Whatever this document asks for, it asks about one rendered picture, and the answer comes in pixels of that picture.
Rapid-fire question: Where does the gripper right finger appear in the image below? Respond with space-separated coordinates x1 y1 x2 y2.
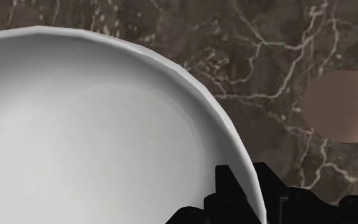
252 162 358 224

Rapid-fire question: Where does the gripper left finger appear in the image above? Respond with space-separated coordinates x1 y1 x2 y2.
165 164 263 224

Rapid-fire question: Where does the white bowl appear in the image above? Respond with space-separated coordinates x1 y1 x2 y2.
0 25 268 224

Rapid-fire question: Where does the brown egg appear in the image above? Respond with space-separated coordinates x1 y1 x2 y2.
301 69 358 144

